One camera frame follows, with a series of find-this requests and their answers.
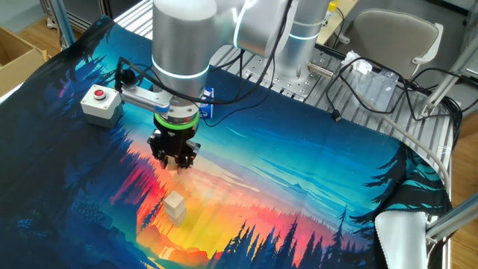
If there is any wrist camera silver bracket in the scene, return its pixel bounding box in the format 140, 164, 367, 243
114, 58, 173, 115

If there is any colourful landscape print cloth mat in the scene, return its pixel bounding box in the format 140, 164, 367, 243
0, 14, 455, 269

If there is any grey emergency stop button box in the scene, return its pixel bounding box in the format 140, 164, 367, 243
80, 84, 124, 129

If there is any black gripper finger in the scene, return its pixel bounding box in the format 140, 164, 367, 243
174, 141, 202, 175
146, 134, 170, 170

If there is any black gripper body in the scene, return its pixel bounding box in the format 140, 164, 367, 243
152, 125, 199, 160

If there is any white office chair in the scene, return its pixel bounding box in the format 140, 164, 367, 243
337, 7, 445, 81

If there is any aluminium frame post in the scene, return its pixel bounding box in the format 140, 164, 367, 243
425, 192, 478, 269
52, 0, 78, 49
420, 35, 478, 117

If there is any blue tissue pack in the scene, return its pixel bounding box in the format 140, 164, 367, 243
199, 87, 215, 120

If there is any clear plastic bag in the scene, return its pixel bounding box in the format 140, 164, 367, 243
341, 50, 400, 113

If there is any grey thick cable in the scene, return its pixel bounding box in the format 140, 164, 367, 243
350, 99, 453, 194

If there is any black usb cable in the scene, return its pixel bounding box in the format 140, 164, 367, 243
325, 55, 464, 124

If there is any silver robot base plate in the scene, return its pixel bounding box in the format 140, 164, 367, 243
242, 44, 337, 102

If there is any brown cardboard box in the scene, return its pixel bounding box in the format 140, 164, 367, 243
0, 25, 49, 99

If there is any beige cardboard panel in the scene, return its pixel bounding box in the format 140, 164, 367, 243
316, 0, 360, 46

